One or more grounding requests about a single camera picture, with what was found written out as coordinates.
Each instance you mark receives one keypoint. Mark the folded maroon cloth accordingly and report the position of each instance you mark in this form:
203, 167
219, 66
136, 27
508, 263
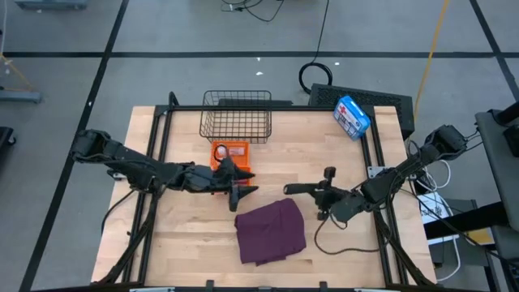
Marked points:
269, 231

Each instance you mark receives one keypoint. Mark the white printed paper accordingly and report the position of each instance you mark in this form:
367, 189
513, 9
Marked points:
436, 209

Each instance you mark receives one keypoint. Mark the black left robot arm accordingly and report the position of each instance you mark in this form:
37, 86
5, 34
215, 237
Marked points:
129, 160

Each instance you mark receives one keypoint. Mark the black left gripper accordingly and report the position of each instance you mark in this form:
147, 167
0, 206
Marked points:
207, 180

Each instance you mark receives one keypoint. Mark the orange plastic bin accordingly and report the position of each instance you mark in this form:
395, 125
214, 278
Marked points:
243, 162

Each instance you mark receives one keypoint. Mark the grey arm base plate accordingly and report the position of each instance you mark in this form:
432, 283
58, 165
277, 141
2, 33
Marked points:
375, 171
117, 175

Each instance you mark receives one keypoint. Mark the grey side table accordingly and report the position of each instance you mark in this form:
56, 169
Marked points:
498, 170

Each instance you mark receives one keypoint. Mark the black perforated metal case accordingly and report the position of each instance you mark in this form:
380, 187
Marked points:
389, 103

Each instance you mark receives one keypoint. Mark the beige flat packet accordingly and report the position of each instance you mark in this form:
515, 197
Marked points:
238, 151

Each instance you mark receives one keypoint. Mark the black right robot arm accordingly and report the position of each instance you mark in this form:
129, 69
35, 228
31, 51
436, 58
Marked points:
405, 166

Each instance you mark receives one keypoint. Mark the black beam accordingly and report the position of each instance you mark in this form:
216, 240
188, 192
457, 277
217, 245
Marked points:
466, 221

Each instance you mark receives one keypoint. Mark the white red bandage roll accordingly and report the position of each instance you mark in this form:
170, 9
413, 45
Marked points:
221, 152

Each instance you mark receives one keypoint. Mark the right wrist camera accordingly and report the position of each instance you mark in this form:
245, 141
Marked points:
322, 215

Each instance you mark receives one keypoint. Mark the grey stand base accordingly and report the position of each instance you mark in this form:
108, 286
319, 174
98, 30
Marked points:
20, 96

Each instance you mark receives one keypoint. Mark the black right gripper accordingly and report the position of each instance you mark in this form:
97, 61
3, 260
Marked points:
340, 204

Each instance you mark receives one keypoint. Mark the black table edge bracket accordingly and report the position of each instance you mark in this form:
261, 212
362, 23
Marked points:
209, 284
322, 285

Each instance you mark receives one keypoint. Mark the blue first aid kit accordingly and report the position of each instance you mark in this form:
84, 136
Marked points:
352, 117

